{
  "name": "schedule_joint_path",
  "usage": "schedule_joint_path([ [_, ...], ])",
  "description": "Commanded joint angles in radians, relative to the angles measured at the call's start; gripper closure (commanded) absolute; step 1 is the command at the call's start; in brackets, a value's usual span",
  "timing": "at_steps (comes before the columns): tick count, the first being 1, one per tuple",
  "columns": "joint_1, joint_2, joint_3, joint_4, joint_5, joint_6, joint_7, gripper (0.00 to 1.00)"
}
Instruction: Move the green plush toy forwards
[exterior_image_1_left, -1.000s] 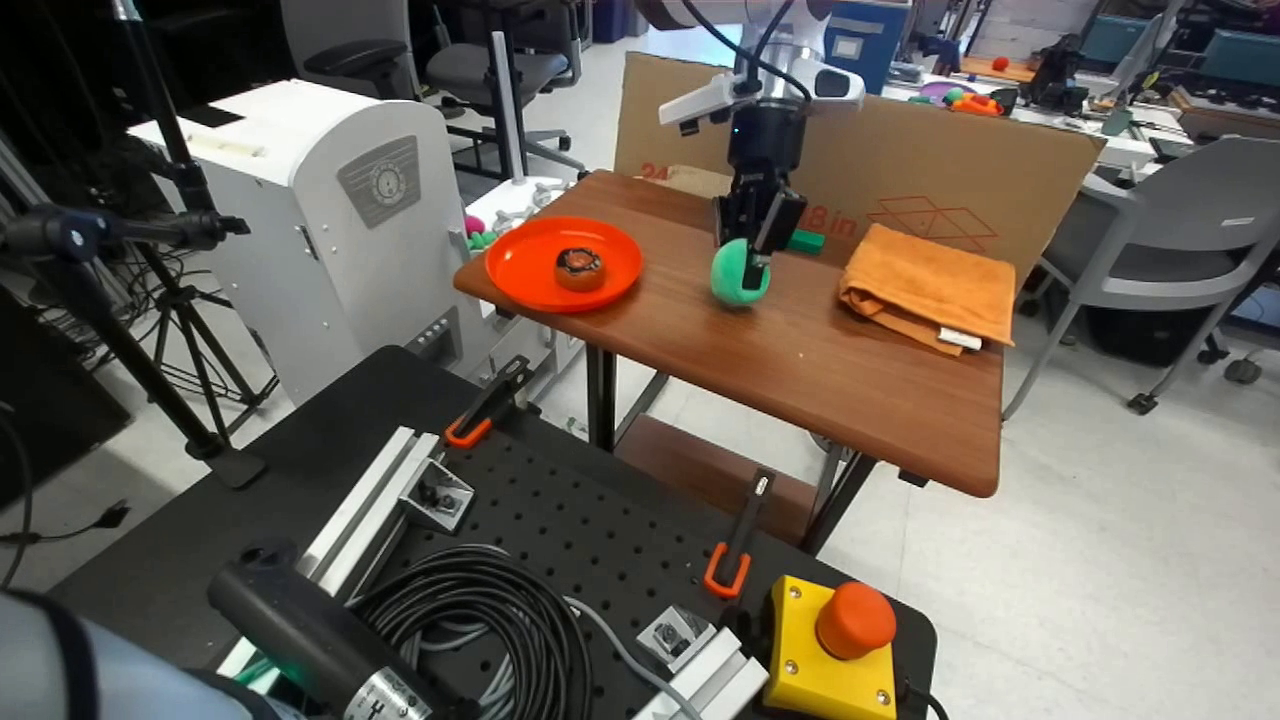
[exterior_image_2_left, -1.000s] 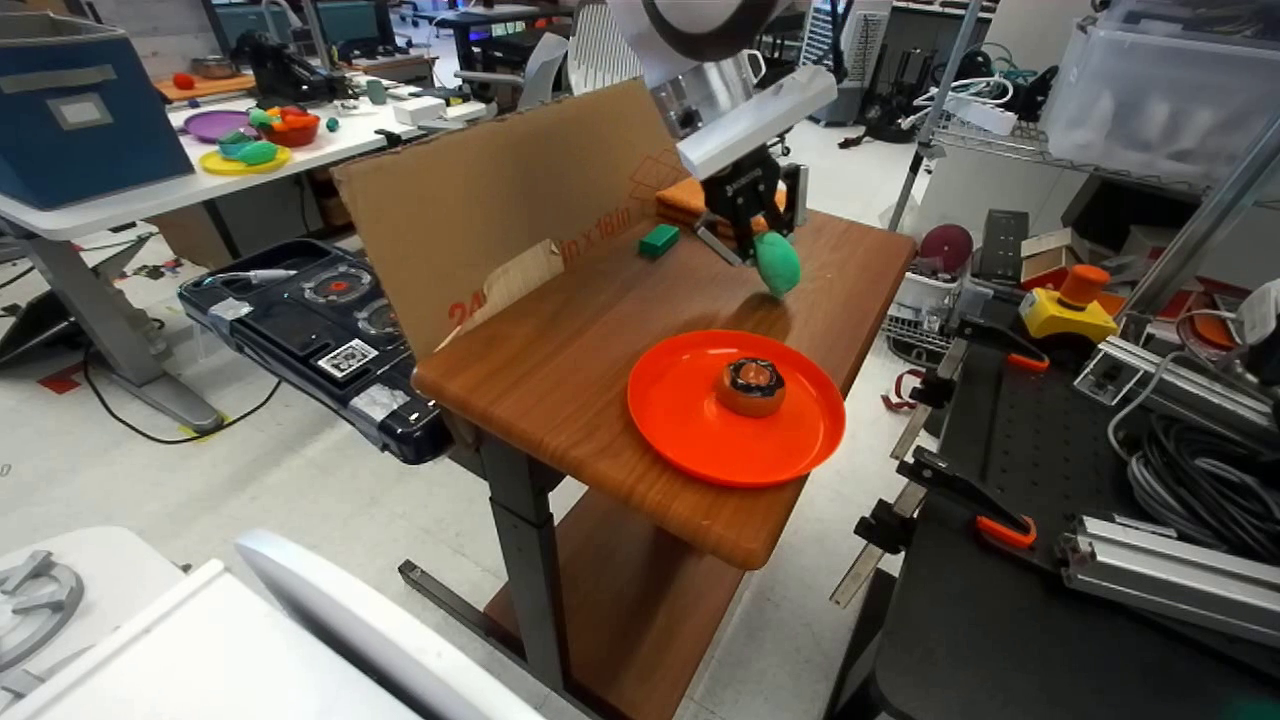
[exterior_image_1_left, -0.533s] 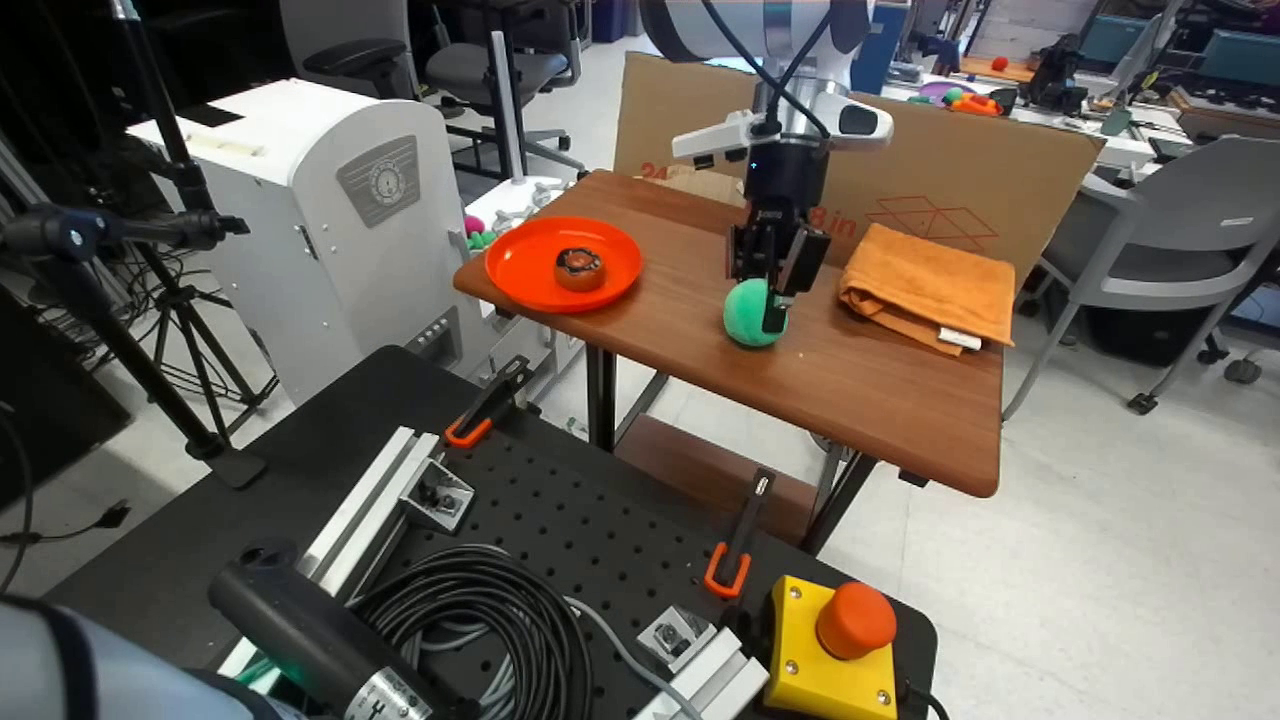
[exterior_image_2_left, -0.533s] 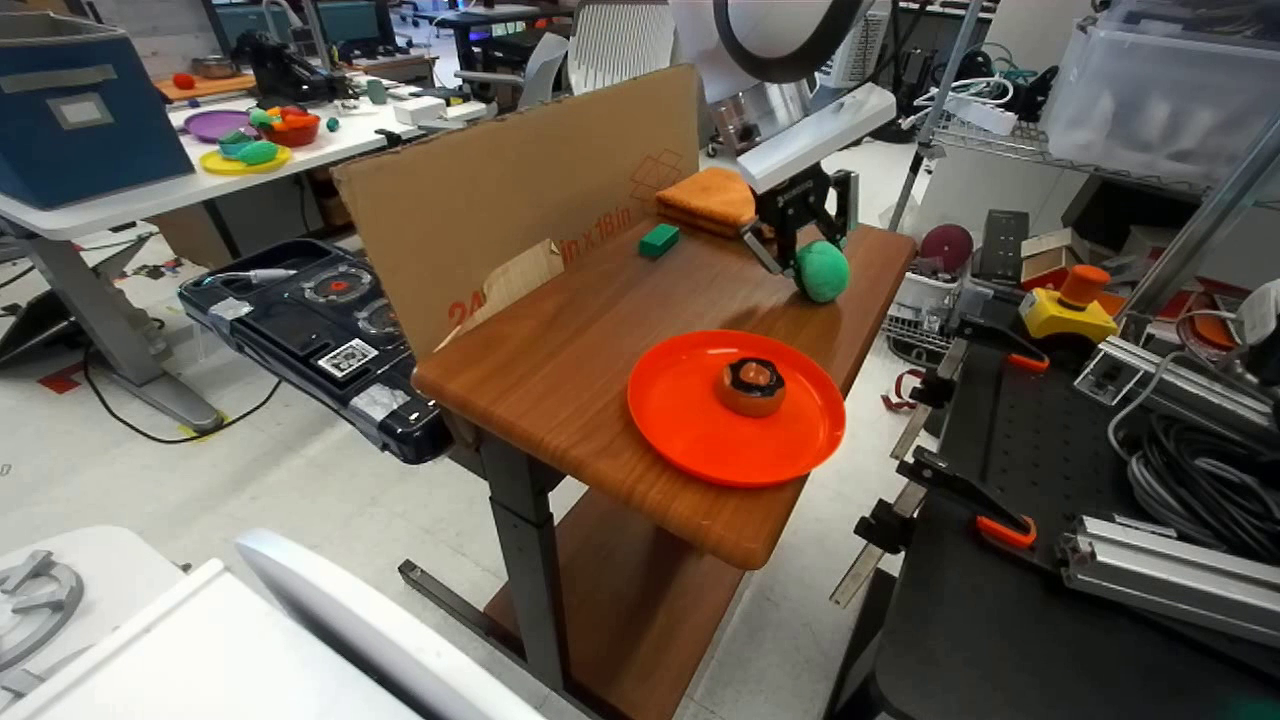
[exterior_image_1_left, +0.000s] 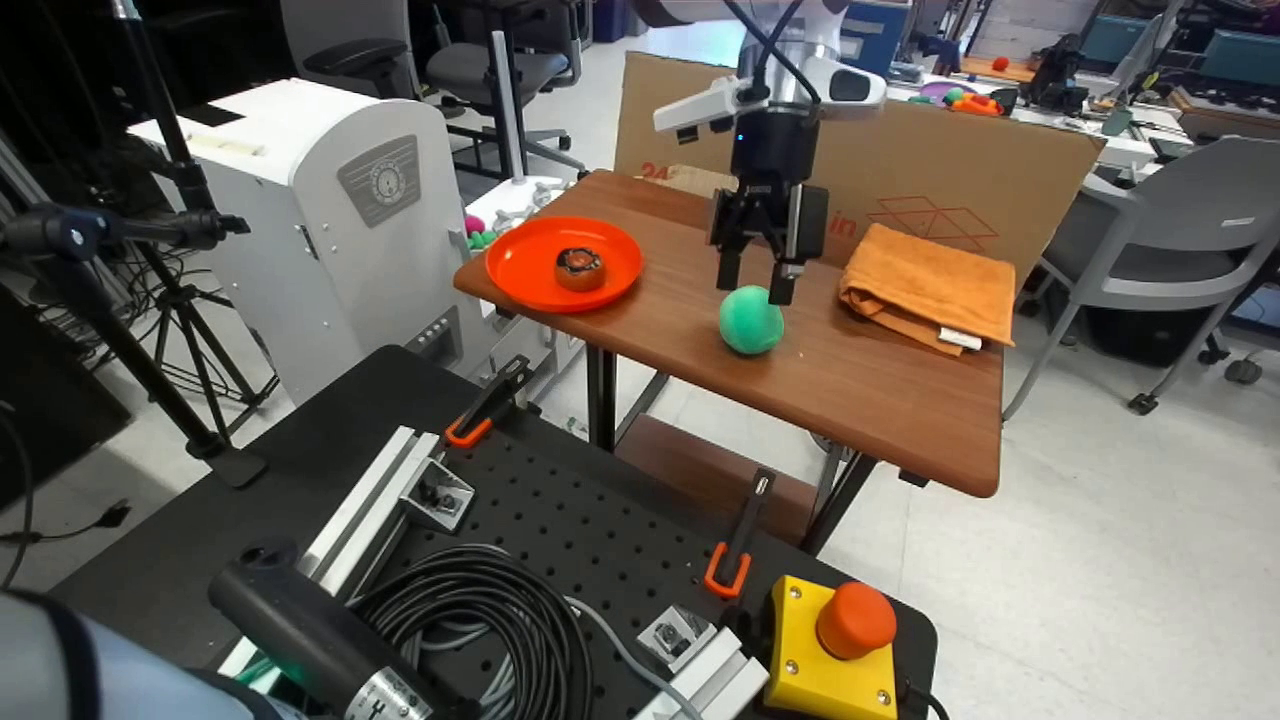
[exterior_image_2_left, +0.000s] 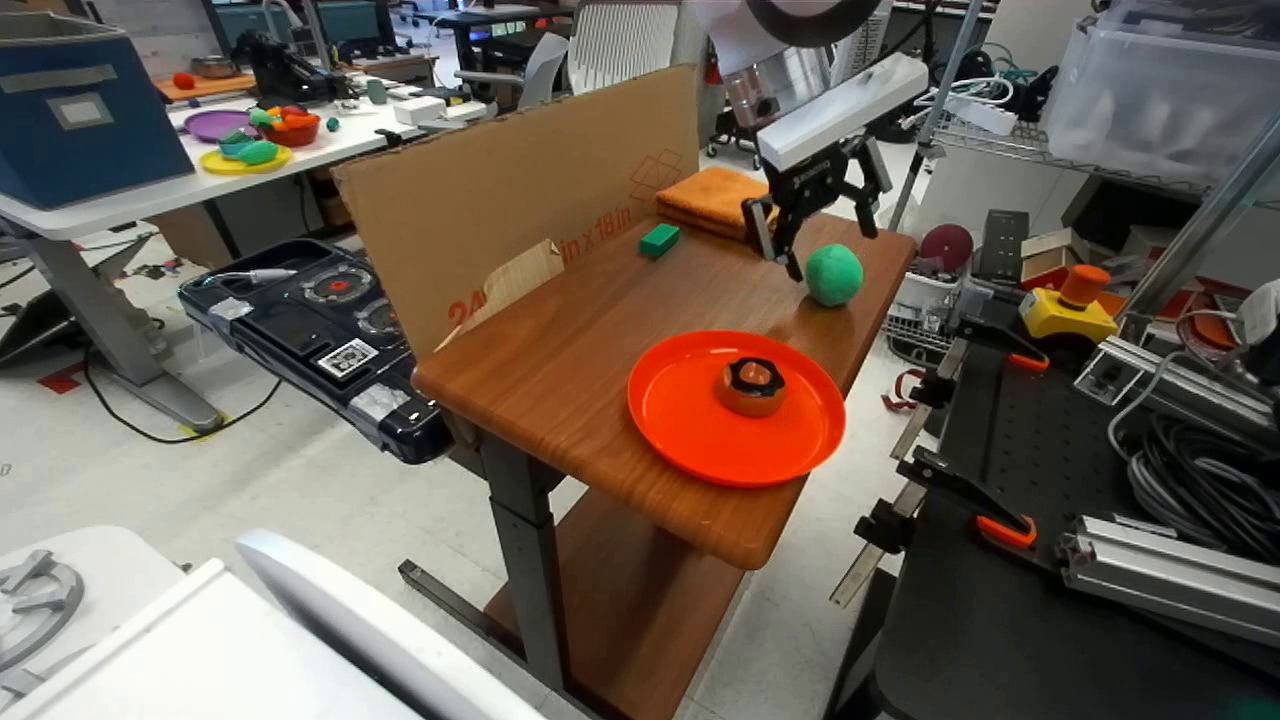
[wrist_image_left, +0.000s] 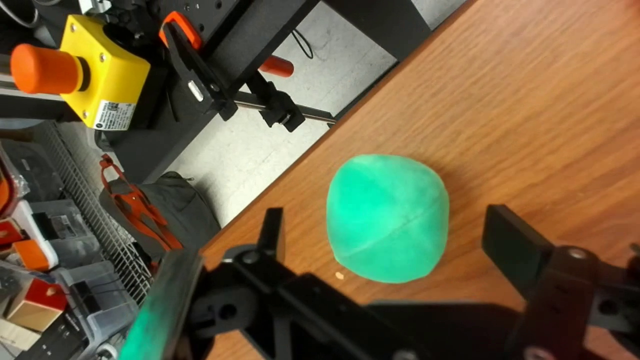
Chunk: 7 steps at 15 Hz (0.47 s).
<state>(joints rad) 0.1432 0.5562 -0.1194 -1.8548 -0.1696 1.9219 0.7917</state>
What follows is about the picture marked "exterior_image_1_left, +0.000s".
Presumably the grey office chair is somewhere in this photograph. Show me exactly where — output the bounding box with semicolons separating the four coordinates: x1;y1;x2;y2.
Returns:
995;131;1280;423

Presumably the black perforated breadboard table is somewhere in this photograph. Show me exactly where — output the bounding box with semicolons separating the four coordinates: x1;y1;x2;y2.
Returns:
44;339;939;720

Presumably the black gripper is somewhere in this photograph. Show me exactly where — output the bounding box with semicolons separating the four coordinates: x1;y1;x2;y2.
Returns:
707;102;832;308

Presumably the white control cabinet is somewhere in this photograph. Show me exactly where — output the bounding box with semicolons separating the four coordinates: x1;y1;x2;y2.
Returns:
126;70;555;405

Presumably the black office chair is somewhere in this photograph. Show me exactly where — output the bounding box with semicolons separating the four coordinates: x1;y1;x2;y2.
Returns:
296;0;592;176

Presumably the aluminium extrusion rail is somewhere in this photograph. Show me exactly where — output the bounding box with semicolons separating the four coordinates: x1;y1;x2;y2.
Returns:
633;602;775;720
214;418;476;683

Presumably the orange handled black clamp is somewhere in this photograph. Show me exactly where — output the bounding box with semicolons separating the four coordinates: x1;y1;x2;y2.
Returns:
439;352;536;451
700;464;781;602

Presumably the orange round plate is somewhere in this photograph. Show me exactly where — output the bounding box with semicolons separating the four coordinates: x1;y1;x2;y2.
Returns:
480;213;647;319

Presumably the black camera tripod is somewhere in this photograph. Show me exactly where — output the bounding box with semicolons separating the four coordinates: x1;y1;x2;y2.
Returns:
0;0;285;464

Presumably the folded orange cloth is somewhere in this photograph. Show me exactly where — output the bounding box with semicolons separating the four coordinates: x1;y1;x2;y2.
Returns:
836;220;1026;360

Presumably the black coiled cable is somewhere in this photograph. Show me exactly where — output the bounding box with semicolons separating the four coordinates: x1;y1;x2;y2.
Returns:
352;543;598;720

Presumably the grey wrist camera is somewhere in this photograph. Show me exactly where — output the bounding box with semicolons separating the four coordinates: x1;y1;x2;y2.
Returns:
647;75;754;136

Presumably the wooden top desk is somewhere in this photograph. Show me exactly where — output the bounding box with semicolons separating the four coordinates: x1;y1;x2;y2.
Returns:
454;168;1014;556

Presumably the green plush ball toy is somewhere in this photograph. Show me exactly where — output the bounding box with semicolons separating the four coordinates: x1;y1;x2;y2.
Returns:
718;284;788;360

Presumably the brown cardboard sheet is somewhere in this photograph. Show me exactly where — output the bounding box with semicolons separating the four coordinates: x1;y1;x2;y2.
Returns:
612;49;1112;284

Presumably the yellow emergency stop button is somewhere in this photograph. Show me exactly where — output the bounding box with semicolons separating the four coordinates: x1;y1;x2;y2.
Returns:
760;572;904;720

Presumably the brown toy donut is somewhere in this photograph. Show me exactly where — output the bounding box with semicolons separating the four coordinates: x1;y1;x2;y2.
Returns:
552;244;612;294

